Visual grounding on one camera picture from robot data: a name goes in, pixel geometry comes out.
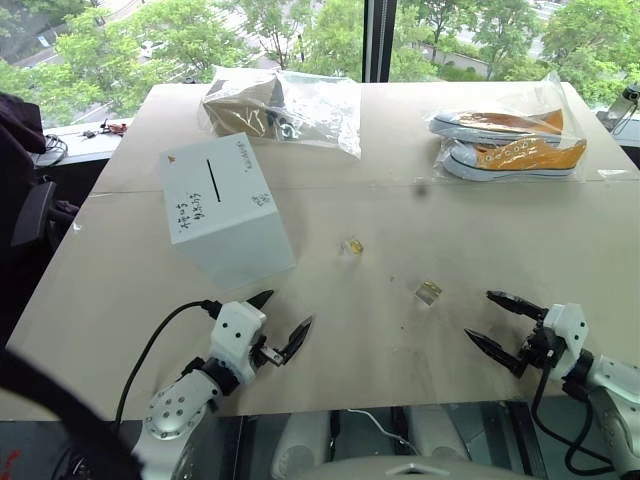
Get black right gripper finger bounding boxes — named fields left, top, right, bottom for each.
left=485, top=290, right=547, bottom=320
left=463, top=327, right=529, bottom=378

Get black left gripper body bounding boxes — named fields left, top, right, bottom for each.
left=248, top=335, right=288, bottom=374

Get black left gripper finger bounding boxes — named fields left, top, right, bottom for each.
left=278, top=314, right=314, bottom=365
left=245, top=289, right=276, bottom=311

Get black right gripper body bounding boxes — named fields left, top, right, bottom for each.
left=518, top=316, right=557, bottom=374

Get white cardboard box with slot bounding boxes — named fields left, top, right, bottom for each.
left=159, top=132, right=297, bottom=291

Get grey rounded shape under table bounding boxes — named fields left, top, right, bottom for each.
left=271, top=412, right=332, bottom=479
left=407, top=405, right=474, bottom=464

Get orange canvas sneaker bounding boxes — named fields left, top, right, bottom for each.
left=430, top=108, right=566, bottom=144
left=442, top=137, right=588, bottom=181

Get silver robot torso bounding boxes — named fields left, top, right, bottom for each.
left=307, top=448, right=506, bottom=480

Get clear plastic bag with shoes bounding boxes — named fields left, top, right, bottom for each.
left=427, top=69, right=590, bottom=184

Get clear plastic bag with box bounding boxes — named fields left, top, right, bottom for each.
left=199, top=64, right=363, bottom=161

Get small red tools on desk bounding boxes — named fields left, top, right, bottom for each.
left=79, top=119, right=130, bottom=140

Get grey side desk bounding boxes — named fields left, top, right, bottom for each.
left=32, top=118, right=135, bottom=168

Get black office chair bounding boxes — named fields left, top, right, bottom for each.
left=0, top=91, right=81, bottom=301

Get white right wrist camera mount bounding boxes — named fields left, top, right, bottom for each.
left=541, top=302, right=589, bottom=381

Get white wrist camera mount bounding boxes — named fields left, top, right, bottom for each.
left=541, top=302, right=589, bottom=381
left=208, top=300, right=269, bottom=386

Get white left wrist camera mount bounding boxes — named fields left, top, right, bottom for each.
left=208, top=300, right=269, bottom=386

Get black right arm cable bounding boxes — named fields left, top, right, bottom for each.
left=530, top=363, right=617, bottom=476

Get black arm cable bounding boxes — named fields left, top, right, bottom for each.
left=114, top=299, right=222, bottom=426
left=530, top=363, right=617, bottom=476

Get thin white cable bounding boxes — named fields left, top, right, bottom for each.
left=343, top=407, right=419, bottom=454

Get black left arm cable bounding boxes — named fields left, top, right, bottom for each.
left=114, top=299, right=222, bottom=426

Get black curved strap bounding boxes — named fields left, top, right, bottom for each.
left=0, top=344, right=144, bottom=480

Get black window frame post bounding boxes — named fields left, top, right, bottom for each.
left=362, top=0, right=399, bottom=84

